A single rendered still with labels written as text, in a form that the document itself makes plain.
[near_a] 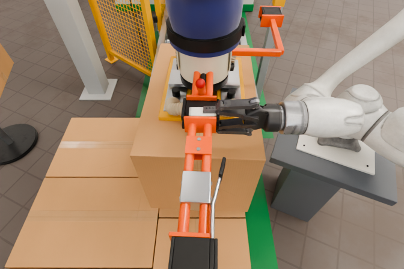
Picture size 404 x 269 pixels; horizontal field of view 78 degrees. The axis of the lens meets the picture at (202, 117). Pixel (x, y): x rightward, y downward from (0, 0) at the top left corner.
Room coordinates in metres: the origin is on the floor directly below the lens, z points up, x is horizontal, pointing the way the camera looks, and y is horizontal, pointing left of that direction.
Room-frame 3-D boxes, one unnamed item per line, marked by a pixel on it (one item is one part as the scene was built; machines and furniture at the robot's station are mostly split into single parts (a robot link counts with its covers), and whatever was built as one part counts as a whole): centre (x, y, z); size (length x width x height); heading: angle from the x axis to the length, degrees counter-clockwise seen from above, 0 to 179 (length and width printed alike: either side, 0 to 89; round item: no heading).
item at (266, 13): (0.98, -0.28, 1.19); 0.09 x 0.08 x 0.05; 87
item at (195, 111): (0.43, 0.00, 1.22); 0.07 x 0.03 x 0.01; 90
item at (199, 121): (0.44, 0.00, 1.20); 0.10 x 0.08 x 0.06; 87
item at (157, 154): (0.68, 0.00, 0.87); 0.60 x 0.40 x 0.40; 178
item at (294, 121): (0.43, -0.23, 1.20); 0.09 x 0.06 x 0.09; 0
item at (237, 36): (0.69, -0.01, 1.31); 0.23 x 0.23 x 0.04
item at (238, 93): (0.68, -0.10, 1.09); 0.34 x 0.10 x 0.05; 177
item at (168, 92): (0.69, 0.09, 1.09); 0.34 x 0.10 x 0.05; 177
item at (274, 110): (0.43, -0.16, 1.20); 0.09 x 0.07 x 0.08; 90
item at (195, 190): (0.23, 0.01, 1.19); 0.07 x 0.07 x 0.04; 87
